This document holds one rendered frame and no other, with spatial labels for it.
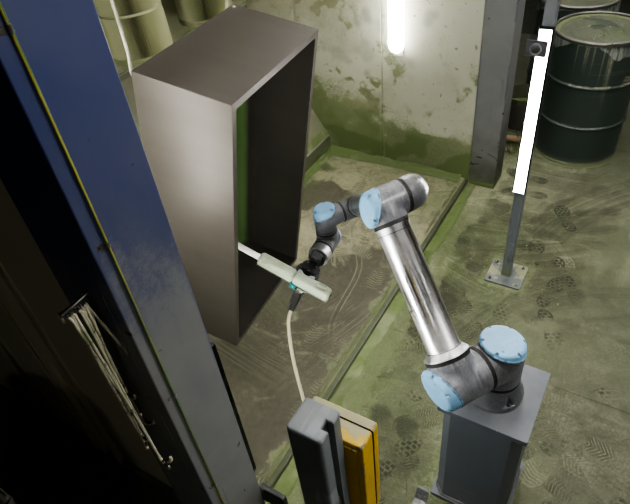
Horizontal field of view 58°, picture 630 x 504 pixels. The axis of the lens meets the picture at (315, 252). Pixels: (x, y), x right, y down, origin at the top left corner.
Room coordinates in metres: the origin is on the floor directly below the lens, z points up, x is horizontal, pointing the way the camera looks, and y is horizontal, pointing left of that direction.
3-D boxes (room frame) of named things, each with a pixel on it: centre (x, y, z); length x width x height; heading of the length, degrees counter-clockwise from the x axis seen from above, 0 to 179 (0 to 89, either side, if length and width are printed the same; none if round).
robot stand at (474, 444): (1.12, -0.56, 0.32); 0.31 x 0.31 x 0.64; 55
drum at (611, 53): (3.52, -2.01, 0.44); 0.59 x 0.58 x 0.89; 159
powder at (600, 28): (3.52, -2.02, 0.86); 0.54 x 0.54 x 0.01
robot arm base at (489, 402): (1.12, -0.56, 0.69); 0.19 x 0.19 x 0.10
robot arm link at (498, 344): (1.12, -0.55, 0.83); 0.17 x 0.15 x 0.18; 113
